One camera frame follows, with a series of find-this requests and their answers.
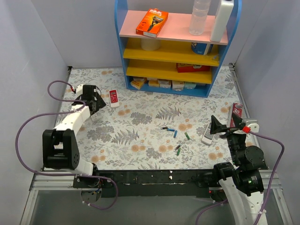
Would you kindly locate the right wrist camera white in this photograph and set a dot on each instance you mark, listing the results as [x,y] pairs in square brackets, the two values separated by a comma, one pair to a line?
[250,125]

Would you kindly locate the orange yellow small box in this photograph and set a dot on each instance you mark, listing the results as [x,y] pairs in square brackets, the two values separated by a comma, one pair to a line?
[137,84]

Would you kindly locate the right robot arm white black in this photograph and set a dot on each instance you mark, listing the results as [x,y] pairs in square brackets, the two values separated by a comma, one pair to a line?
[241,179]

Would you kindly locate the red white small remote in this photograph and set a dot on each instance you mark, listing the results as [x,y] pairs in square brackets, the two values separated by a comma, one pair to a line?
[114,100]

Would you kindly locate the grey remote with buttons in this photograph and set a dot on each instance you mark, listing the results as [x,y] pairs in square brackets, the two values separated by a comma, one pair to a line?
[207,137]

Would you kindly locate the red box on shelf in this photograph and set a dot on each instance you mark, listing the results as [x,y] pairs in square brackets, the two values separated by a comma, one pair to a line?
[187,68]

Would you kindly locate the clear plastic bottle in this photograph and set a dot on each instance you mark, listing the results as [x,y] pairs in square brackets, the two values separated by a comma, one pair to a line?
[199,16]

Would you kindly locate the white tall bottle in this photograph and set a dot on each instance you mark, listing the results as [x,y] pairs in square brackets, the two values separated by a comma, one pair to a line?
[222,16]

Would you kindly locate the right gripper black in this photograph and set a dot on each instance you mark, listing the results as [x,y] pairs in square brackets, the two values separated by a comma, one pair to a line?
[230,130]

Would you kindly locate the orange razor box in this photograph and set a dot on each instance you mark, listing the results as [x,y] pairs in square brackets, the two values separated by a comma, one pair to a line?
[152,23]

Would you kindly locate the black base bar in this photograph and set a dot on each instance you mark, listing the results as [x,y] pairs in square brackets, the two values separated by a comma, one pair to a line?
[193,182]

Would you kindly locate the yellow white small box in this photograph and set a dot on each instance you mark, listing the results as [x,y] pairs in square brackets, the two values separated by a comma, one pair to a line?
[154,83]

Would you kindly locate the white red small box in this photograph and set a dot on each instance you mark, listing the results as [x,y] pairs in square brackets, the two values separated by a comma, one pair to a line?
[177,85]

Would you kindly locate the white small box centre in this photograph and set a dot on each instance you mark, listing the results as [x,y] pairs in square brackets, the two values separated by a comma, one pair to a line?
[164,83]

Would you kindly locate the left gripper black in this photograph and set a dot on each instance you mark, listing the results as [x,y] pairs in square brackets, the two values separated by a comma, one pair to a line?
[94,101]

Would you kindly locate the floral table mat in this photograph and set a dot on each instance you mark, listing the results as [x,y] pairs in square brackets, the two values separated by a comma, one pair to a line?
[130,137]

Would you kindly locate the teal white small box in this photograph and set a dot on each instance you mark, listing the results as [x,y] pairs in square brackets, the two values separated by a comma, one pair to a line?
[189,85]

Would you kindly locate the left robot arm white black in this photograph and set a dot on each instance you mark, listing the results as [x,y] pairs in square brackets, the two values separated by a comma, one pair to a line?
[60,148]

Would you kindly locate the aluminium rail frame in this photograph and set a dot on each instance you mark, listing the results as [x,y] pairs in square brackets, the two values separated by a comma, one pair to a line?
[58,203]

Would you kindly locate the blue white round container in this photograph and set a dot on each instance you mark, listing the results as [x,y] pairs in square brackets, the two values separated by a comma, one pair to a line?
[201,48]

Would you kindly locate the white paper roll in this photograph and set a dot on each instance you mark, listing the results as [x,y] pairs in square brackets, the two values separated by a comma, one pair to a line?
[150,44]

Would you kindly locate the blue shelf unit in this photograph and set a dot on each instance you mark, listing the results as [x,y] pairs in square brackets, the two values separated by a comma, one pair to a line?
[175,48]

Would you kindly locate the red toothpaste box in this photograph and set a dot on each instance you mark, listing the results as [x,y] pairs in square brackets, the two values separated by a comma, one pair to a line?
[237,109]

